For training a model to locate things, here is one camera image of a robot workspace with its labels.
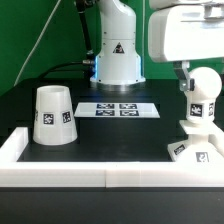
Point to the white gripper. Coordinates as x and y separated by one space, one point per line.
185 30

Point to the white lamp bulb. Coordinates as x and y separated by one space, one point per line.
201 101

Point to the white lamp base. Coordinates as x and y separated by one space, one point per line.
196 148

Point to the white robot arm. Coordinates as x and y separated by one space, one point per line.
117 65

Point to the white conical lamp shade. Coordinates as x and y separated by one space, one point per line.
54 122

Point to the white fiducial marker plate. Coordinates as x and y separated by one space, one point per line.
117 110

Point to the white U-shaped table fence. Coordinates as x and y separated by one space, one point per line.
14 173

